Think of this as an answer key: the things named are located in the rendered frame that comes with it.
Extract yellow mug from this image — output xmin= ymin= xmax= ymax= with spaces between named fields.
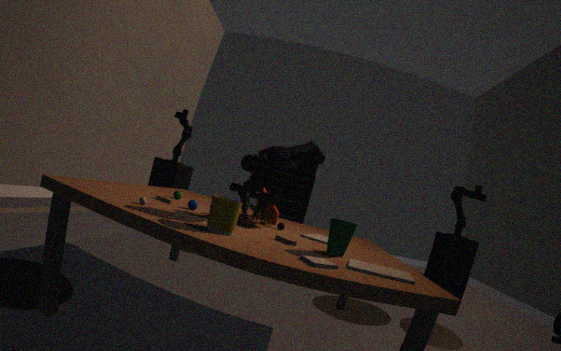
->
xmin=206 ymin=195 xmax=242 ymax=236

